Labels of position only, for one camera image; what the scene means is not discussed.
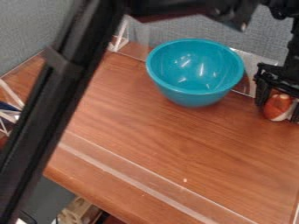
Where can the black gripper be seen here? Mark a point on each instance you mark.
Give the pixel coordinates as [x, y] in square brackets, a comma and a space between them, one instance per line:
[277, 77]

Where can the brown and white plush mushroom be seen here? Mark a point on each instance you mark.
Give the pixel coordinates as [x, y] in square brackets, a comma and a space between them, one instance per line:
[280, 107]

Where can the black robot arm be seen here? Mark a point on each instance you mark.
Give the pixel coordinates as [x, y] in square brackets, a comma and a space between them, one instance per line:
[73, 59]

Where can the blue plastic bowl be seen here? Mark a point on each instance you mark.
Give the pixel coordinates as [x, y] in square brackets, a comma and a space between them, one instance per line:
[194, 70]

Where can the clear acrylic back barrier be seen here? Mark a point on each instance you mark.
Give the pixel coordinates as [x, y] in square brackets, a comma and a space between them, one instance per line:
[246, 87]

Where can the clear acrylic barrier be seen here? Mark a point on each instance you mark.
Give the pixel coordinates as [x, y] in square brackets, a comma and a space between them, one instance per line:
[246, 87]
[174, 194]

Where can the clear acrylic front barrier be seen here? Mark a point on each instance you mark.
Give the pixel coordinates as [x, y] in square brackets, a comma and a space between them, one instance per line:
[174, 194]

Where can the wooden block under table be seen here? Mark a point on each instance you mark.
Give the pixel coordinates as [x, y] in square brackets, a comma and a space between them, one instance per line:
[79, 212]

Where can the clear acrylic corner bracket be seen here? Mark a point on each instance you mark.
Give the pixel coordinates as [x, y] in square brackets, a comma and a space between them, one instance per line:
[119, 39]

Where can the clear acrylic left bracket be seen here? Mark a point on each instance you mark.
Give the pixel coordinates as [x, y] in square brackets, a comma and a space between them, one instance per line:
[10, 111]

